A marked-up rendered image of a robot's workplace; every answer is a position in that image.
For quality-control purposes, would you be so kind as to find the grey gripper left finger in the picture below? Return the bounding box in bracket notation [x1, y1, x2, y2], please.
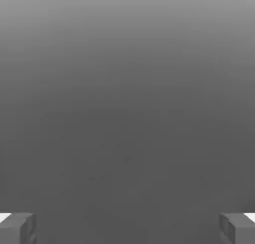
[0, 212, 37, 244]

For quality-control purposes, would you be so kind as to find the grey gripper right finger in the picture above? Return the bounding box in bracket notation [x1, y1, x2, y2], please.
[218, 212, 255, 244]

